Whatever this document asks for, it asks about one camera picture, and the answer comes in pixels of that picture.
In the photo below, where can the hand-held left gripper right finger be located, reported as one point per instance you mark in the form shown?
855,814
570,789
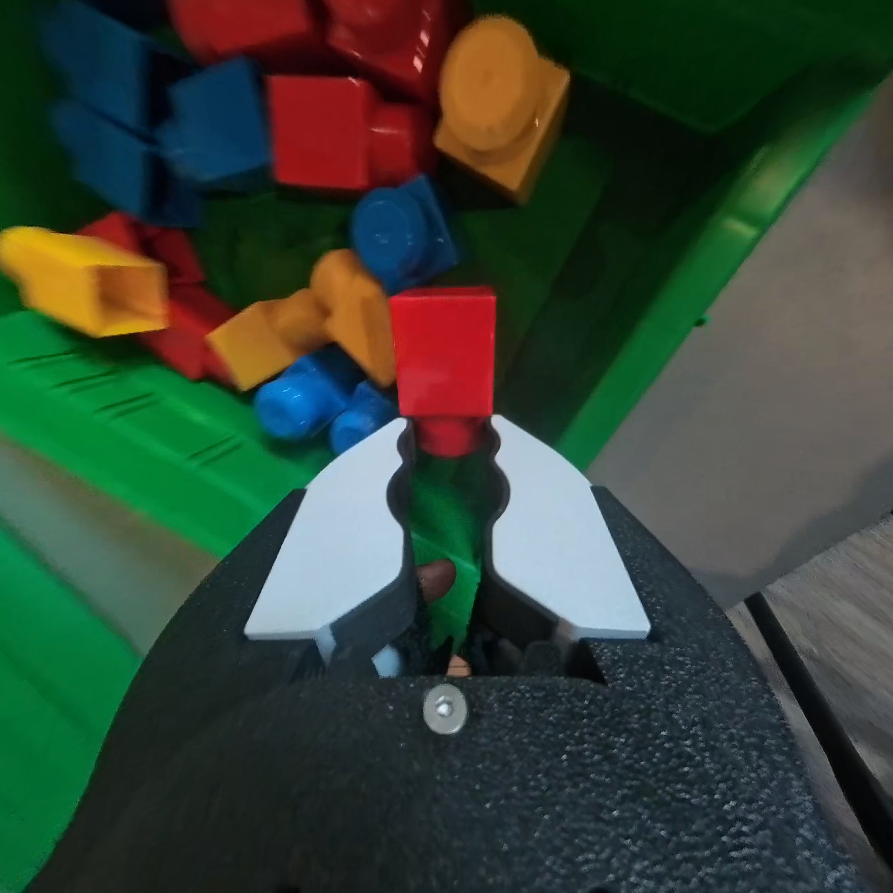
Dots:
565,551

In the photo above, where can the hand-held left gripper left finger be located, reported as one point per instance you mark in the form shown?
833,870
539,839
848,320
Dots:
335,544

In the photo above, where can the red mega block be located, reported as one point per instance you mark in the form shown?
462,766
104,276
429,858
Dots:
443,349

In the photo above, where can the pile of colourful mega blocks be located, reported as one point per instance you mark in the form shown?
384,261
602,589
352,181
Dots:
314,132

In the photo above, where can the green plastic bin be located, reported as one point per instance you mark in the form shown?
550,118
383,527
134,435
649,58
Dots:
49,697
697,70

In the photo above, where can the person's left hand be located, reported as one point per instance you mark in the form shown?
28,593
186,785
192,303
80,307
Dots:
436,579

